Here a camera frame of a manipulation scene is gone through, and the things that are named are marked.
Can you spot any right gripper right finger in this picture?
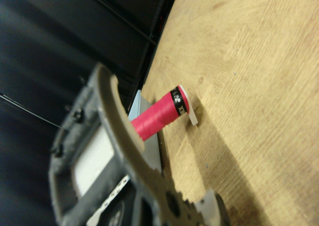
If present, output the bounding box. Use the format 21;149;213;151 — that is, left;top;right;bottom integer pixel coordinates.
94;63;197;226

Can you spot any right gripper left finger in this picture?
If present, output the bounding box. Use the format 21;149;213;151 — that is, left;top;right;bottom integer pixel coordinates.
48;70;130;226

